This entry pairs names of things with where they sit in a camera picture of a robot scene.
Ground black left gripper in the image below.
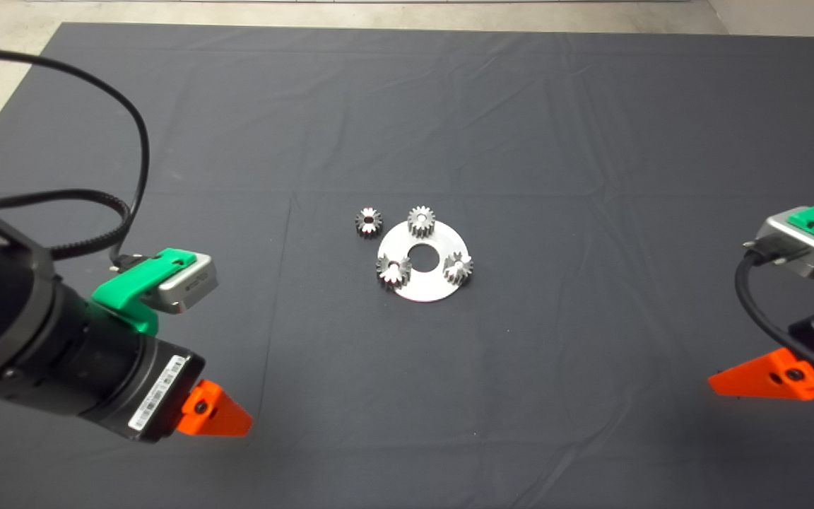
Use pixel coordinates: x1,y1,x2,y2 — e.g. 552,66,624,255
105,335,254,445

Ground braided black left arm cable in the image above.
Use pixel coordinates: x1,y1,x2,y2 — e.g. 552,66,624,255
0,188,132,261

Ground dark table cloth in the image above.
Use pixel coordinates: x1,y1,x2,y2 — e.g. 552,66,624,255
0,21,814,509

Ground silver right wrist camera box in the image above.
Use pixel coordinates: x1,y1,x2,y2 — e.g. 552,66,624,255
743,207,814,280

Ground small steel gear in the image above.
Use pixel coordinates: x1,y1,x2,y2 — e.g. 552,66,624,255
407,206,437,239
355,207,384,239
443,252,475,286

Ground large steel gear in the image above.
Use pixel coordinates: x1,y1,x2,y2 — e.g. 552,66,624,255
376,254,411,289

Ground smooth black left camera cable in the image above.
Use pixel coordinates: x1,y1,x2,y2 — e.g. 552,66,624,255
0,44,151,275

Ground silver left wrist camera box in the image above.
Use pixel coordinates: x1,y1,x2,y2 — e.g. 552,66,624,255
158,253,220,315

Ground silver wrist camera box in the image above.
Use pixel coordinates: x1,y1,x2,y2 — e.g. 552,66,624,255
158,253,220,315
743,207,814,280

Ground green left camera mount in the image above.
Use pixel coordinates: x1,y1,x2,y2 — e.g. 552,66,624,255
91,248,198,337

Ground round metal plate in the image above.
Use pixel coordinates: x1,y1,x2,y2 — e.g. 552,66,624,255
377,220,469,303

